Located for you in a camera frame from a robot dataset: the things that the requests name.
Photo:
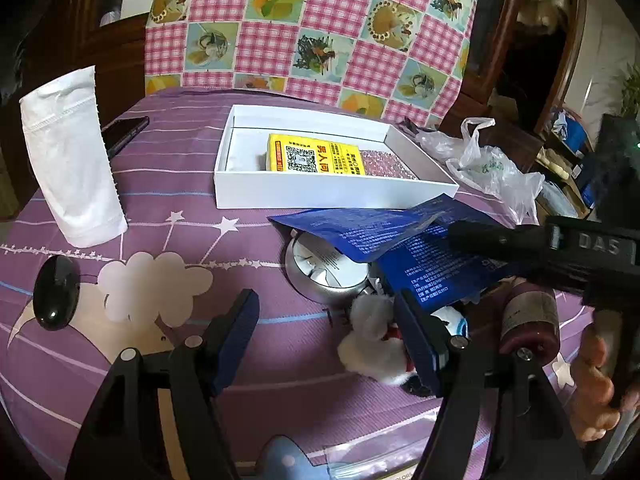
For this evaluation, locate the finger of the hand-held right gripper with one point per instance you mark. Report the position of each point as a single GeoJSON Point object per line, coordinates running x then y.
{"type": "Point", "coordinates": [500, 242]}

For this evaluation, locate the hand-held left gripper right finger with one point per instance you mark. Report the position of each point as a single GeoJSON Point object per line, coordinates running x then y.
{"type": "Point", "coordinates": [420, 347]}

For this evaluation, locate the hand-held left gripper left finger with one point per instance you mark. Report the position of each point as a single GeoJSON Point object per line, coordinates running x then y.
{"type": "Point", "coordinates": [239, 332]}

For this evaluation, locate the blue foil packet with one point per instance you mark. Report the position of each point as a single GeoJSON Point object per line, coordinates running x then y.
{"type": "Point", "coordinates": [350, 235]}
{"type": "Point", "coordinates": [435, 275]}

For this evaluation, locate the shallow white cardboard box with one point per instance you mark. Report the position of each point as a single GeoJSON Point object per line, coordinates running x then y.
{"type": "Point", "coordinates": [300, 190]}

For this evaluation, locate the yellow printed packet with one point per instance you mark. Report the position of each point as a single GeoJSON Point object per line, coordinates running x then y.
{"type": "Point", "coordinates": [315, 157]}

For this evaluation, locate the person's right hand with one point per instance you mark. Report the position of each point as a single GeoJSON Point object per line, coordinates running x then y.
{"type": "Point", "coordinates": [590, 390]}

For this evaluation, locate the white plush toy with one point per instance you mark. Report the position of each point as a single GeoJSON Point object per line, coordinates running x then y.
{"type": "Point", "coordinates": [372, 342]}

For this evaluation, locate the clear plastic bag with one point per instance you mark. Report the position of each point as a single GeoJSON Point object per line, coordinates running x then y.
{"type": "Point", "coordinates": [495, 172]}

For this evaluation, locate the round silver tin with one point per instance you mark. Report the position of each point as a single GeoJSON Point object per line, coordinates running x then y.
{"type": "Point", "coordinates": [320, 280]}

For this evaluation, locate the purple printed bedsheet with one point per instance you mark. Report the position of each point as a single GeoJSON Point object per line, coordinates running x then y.
{"type": "Point", "coordinates": [200, 220]}

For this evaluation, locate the blue box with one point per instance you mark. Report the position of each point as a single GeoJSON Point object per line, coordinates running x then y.
{"type": "Point", "coordinates": [575, 132]}

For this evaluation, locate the flat clear plastic packet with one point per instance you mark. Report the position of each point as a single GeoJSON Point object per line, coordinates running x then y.
{"type": "Point", "coordinates": [370, 462]}

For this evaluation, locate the green potted plant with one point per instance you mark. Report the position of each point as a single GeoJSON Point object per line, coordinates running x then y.
{"type": "Point", "coordinates": [631, 90]}

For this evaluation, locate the black oval object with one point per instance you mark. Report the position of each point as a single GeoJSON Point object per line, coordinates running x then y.
{"type": "Point", "coordinates": [55, 292]}

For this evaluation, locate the black smartphone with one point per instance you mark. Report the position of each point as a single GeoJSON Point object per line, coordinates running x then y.
{"type": "Point", "coordinates": [125, 132]}

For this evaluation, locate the wooden glass-door cabinet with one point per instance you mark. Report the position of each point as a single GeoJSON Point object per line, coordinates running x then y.
{"type": "Point", "coordinates": [500, 10]}

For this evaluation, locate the white fabric sleeve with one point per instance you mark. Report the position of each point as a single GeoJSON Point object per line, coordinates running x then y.
{"type": "Point", "coordinates": [70, 160]}

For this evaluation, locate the pink checkered printed tablecloth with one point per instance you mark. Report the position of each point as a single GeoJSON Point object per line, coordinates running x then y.
{"type": "Point", "coordinates": [310, 30]}

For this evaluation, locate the dark wooden cabinet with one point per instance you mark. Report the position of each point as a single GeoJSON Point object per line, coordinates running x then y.
{"type": "Point", "coordinates": [75, 35]}

